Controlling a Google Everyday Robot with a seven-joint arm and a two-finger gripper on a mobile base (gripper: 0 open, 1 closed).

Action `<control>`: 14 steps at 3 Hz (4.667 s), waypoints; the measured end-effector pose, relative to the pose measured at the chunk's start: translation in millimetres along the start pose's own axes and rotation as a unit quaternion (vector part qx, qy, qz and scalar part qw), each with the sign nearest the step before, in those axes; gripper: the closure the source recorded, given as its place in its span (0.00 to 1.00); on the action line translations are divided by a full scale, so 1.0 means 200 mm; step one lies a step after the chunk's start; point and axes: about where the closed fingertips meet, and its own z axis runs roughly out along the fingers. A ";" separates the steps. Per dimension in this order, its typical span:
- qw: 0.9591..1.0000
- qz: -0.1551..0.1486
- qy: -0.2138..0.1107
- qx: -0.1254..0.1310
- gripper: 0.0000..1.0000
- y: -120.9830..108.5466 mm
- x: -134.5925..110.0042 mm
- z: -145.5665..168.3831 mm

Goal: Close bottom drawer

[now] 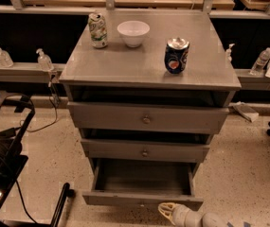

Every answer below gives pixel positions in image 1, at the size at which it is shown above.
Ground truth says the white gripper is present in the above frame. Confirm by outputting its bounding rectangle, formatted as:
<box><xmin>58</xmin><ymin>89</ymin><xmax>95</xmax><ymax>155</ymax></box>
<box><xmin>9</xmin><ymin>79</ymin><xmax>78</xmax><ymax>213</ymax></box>
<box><xmin>158</xmin><ymin>202</ymin><xmax>201</xmax><ymax>227</ymax></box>

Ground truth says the grey bottom drawer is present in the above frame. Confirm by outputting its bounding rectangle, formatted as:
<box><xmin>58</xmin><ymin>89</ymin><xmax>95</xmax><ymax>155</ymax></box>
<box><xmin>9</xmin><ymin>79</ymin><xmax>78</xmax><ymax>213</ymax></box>
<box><xmin>82</xmin><ymin>159</ymin><xmax>204</xmax><ymax>210</ymax></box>

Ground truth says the grey drawer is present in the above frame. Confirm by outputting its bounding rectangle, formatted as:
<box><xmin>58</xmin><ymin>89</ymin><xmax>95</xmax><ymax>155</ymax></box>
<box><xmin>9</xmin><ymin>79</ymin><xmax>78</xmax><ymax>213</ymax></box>
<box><xmin>67</xmin><ymin>90</ymin><xmax>228</xmax><ymax>134</ymax></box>
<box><xmin>81</xmin><ymin>130</ymin><xmax>209</xmax><ymax>163</ymax></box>
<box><xmin>82</xmin><ymin>159</ymin><xmax>204</xmax><ymax>210</ymax></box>

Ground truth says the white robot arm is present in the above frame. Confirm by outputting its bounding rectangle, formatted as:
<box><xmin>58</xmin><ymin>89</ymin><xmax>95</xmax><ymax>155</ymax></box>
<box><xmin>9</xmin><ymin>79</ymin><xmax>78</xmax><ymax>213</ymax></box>
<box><xmin>158</xmin><ymin>202</ymin><xmax>233</xmax><ymax>227</ymax></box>

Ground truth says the grey middle drawer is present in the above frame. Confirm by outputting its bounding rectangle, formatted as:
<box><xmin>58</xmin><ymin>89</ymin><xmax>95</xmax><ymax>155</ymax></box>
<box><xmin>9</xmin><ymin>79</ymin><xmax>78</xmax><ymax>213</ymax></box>
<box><xmin>81</xmin><ymin>130</ymin><xmax>209</xmax><ymax>163</ymax></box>

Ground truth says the grey three-drawer cabinet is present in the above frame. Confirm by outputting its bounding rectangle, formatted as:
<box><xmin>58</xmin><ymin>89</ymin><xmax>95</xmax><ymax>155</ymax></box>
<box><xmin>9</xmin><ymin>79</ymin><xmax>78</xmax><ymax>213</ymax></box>
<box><xmin>59</xmin><ymin>9</ymin><xmax>243</xmax><ymax>175</ymax></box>

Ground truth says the grey top drawer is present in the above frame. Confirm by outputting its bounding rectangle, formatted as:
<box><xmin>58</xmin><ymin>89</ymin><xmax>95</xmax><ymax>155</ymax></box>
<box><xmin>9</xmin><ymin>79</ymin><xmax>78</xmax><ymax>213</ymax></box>
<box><xmin>67</xmin><ymin>90</ymin><xmax>228</xmax><ymax>134</ymax></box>

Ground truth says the black chair leg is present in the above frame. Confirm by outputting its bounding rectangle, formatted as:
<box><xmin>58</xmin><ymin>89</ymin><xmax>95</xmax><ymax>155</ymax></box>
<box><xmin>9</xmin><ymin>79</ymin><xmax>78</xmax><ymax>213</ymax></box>
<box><xmin>50</xmin><ymin>183</ymin><xmax>75</xmax><ymax>227</ymax></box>

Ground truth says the grey box on floor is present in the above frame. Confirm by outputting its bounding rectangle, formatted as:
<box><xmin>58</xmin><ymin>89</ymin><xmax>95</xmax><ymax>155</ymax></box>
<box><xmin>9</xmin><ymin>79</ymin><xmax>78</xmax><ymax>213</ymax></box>
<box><xmin>233</xmin><ymin>102</ymin><xmax>259</xmax><ymax>122</ymax></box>

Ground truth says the blue pepsi can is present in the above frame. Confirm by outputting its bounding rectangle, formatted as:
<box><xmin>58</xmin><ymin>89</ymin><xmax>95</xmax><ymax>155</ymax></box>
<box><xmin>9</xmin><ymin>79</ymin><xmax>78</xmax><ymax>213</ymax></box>
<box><xmin>164</xmin><ymin>38</ymin><xmax>189</xmax><ymax>74</ymax></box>

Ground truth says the clear pump bottle right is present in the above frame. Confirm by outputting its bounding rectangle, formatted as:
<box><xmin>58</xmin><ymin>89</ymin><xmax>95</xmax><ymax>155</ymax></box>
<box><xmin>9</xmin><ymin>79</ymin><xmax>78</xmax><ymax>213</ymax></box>
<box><xmin>225</xmin><ymin>44</ymin><xmax>235</xmax><ymax>62</ymax></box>

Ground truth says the clear pump bottle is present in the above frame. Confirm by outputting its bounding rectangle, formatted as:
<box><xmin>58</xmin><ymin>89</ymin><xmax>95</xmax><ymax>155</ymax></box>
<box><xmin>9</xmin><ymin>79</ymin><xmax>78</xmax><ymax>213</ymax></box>
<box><xmin>0</xmin><ymin>47</ymin><xmax>13</xmax><ymax>67</ymax></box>
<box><xmin>36</xmin><ymin>48</ymin><xmax>54</xmax><ymax>72</ymax></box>
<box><xmin>225</xmin><ymin>44</ymin><xmax>235</xmax><ymax>62</ymax></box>

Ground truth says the clear water bottle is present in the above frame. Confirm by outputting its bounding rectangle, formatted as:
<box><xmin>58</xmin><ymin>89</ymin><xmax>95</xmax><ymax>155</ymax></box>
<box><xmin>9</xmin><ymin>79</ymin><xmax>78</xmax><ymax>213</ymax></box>
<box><xmin>250</xmin><ymin>47</ymin><xmax>270</xmax><ymax>75</ymax></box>

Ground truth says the white bowl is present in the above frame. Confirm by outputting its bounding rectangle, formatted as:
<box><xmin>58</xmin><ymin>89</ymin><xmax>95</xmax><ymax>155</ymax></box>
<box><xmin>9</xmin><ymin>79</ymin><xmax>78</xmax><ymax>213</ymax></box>
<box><xmin>117</xmin><ymin>21</ymin><xmax>150</xmax><ymax>47</ymax></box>

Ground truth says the green white soda can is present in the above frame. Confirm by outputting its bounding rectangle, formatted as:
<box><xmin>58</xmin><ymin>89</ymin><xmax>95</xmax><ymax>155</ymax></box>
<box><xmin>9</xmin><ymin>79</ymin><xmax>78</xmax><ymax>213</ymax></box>
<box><xmin>88</xmin><ymin>12</ymin><xmax>108</xmax><ymax>48</ymax></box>

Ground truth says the clear pump bottle far left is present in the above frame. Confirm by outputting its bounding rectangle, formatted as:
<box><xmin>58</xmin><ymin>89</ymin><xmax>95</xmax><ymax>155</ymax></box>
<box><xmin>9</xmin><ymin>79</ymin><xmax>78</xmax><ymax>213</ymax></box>
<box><xmin>0</xmin><ymin>47</ymin><xmax>13</xmax><ymax>67</ymax></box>

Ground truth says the black floor cable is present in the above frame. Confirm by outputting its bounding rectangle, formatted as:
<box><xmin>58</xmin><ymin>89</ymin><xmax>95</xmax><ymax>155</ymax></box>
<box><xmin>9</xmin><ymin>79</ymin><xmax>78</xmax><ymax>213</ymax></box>
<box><xmin>19</xmin><ymin>79</ymin><xmax>62</xmax><ymax>134</ymax></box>

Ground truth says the black chair with straps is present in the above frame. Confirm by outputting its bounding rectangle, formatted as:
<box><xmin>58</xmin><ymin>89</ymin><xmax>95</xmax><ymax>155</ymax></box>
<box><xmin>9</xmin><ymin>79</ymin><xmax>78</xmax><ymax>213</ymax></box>
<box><xmin>0</xmin><ymin>91</ymin><xmax>35</xmax><ymax>208</ymax></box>

